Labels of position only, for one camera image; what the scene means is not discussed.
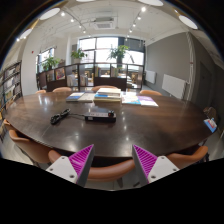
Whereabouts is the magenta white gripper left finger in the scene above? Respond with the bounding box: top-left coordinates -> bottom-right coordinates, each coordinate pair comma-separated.
47,145 -> 95,187

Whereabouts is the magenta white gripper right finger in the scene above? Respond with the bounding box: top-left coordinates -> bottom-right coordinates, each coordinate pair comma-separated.
132,145 -> 178,186

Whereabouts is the brown leather near chair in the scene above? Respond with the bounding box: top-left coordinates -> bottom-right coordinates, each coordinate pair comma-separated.
48,150 -> 135,182

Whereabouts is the brown leather chair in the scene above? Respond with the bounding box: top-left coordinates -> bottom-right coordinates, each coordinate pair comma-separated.
48,150 -> 135,182
167,146 -> 208,169
2,118 -> 52,165

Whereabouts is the brown leather right chair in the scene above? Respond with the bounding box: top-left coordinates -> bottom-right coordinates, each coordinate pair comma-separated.
167,146 -> 208,169

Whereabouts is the brown leather left chair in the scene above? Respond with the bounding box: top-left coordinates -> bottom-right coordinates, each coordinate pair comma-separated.
2,118 -> 52,165

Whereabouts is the dark oval wooden table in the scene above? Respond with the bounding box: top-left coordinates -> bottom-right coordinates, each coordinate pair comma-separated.
5,92 -> 212,158

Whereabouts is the black power strip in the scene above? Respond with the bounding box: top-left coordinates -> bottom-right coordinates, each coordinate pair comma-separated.
84,112 -> 116,122

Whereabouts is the blue open book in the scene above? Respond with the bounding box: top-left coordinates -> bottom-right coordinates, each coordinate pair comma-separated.
66,92 -> 95,102

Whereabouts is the purple blue magazine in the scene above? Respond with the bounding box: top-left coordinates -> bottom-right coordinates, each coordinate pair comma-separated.
122,96 -> 158,107

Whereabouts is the blue booklet at table edge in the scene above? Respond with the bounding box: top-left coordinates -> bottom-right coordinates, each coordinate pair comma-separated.
204,119 -> 217,133

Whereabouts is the stack of books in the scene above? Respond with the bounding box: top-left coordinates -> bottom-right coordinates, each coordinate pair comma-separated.
94,88 -> 121,101

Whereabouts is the dark shelving unit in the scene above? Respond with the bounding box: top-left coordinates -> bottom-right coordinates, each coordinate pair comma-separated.
37,63 -> 144,92

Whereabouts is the potted plant left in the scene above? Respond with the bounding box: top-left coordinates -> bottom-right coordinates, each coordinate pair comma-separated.
42,57 -> 60,71

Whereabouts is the potted plant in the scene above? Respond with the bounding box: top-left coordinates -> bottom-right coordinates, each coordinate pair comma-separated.
42,57 -> 60,71
108,45 -> 129,63
71,48 -> 87,64

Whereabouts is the potted plant centre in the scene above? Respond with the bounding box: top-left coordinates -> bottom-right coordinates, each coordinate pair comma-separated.
71,48 -> 87,64

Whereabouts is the potted plant right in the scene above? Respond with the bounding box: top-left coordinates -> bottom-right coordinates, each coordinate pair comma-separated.
108,45 -> 129,63

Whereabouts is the ceiling air conditioner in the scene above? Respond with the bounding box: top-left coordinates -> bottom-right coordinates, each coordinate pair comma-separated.
93,17 -> 115,30

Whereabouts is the white wall radiator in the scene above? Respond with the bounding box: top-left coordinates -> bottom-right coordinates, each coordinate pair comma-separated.
162,74 -> 186,99

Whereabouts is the left wall bookshelf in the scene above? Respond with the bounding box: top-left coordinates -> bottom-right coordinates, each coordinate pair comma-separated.
0,61 -> 22,111

